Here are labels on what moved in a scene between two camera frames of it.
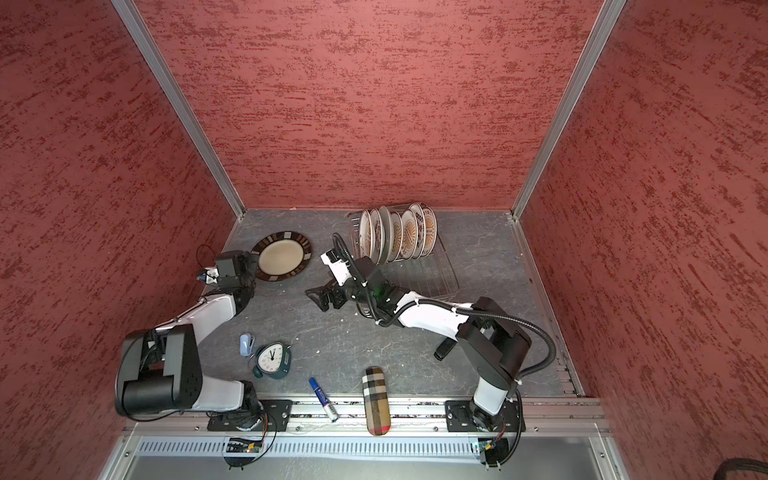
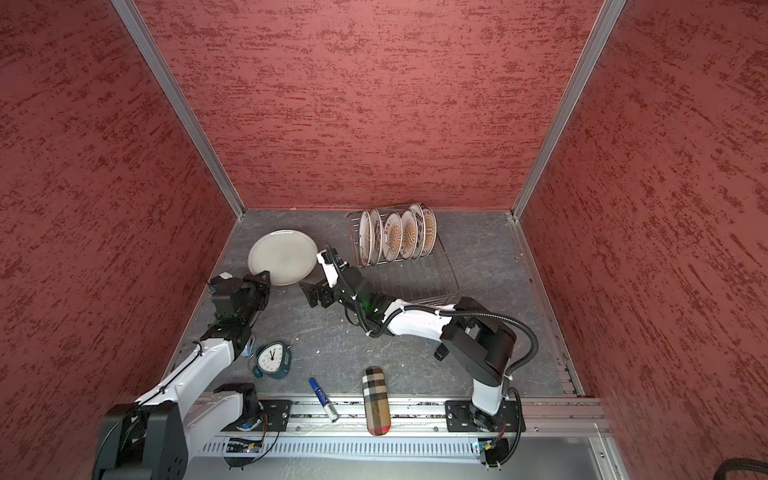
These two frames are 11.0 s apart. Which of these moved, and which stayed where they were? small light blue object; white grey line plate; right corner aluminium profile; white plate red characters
Moved: white grey line plate
Stayed: small light blue object; white plate red characters; right corner aluminium profile
